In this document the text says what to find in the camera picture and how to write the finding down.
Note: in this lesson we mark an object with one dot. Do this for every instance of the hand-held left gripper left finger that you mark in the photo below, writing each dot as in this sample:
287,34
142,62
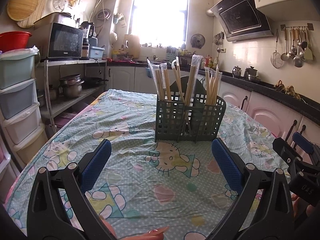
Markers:
95,165

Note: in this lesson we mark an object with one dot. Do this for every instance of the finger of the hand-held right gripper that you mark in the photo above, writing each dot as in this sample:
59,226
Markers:
302,142
285,152

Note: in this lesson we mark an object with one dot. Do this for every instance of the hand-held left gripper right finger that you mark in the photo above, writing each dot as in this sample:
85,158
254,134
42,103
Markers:
225,162

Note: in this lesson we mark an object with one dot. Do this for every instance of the green plastic utensil basket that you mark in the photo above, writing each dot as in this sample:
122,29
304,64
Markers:
200,91

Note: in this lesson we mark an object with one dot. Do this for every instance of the set of bamboo chopsticks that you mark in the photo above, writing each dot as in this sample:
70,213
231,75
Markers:
191,80

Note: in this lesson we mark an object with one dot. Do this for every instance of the person's right hand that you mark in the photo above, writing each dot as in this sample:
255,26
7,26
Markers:
310,211

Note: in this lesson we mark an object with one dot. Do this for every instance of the white base cabinets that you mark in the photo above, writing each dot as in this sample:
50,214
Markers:
265,110

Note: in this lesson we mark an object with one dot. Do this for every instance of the light blue cartoon print tablecloth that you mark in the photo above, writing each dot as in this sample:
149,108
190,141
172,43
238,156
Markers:
140,180

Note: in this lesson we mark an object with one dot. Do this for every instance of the ginger roots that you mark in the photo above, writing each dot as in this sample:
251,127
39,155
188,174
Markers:
287,89

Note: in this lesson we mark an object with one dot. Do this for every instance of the black stone countertop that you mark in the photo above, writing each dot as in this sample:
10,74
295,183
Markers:
265,86

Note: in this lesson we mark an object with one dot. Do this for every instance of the large steel ladle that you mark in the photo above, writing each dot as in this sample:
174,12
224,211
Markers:
298,62

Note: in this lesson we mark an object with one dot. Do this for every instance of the stacked steel pots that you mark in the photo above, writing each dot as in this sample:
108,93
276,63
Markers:
71,86

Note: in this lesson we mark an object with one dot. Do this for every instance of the black frying pan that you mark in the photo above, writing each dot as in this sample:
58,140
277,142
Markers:
95,80

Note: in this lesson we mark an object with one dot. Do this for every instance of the steel kettle with lid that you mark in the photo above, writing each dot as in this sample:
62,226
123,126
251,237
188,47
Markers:
250,74

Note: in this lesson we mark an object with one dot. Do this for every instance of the steel slotted ladle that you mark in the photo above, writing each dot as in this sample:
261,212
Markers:
285,56

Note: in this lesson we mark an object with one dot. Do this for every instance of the pale green spatula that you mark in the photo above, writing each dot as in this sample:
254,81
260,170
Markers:
308,54

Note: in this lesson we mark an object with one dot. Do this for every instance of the small steel teapot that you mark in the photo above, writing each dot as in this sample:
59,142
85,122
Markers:
237,72

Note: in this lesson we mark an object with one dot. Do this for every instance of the steel serving spoon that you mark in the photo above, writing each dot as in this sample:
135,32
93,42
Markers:
293,51

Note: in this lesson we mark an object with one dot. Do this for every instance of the black ladle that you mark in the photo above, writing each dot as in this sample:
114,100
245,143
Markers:
304,45

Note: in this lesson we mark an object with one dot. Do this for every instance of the pastel plastic drawer unit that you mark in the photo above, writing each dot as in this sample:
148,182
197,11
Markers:
20,100

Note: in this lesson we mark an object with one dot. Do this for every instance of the cluster of condiment bottles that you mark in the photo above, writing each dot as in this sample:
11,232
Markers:
210,61

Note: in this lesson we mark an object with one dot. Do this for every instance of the metal shelf rack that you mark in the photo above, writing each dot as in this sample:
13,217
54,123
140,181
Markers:
75,61

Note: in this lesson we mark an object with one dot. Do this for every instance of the blue hanging bin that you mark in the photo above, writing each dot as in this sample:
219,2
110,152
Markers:
148,72

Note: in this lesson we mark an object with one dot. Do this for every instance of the black dish rack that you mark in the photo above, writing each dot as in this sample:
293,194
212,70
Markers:
183,58

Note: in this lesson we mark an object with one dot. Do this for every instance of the small hanging kitchen tools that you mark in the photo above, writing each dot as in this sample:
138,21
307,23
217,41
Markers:
218,41

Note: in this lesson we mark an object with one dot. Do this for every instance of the wooden cutting board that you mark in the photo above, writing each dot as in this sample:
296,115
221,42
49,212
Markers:
132,46

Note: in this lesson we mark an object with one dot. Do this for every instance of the black blender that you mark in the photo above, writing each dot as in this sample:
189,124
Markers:
87,40

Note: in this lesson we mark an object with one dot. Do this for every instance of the black microwave oven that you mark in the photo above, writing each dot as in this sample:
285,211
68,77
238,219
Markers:
65,41

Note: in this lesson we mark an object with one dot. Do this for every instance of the black glass range hood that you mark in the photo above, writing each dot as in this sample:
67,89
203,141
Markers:
242,17

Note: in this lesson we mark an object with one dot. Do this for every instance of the red plastic basin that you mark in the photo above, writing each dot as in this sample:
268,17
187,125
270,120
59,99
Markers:
15,41

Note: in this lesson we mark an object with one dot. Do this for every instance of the round straw mat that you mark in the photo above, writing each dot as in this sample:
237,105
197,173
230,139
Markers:
40,17

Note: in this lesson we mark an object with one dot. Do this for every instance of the kitchen window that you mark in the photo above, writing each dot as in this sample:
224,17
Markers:
160,15

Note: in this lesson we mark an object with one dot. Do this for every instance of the white round steamer plate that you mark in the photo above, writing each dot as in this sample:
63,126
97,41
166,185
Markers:
62,2

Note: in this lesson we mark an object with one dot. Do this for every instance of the round woven bamboo tray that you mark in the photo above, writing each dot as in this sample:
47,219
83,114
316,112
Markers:
22,2

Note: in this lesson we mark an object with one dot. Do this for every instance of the small round wall fan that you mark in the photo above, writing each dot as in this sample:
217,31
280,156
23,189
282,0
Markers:
197,40

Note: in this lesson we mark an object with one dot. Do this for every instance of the white plastic wall container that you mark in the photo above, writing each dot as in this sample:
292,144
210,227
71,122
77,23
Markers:
114,38

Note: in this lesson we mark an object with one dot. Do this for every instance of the green wall cup holder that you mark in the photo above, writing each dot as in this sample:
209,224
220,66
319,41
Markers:
118,20

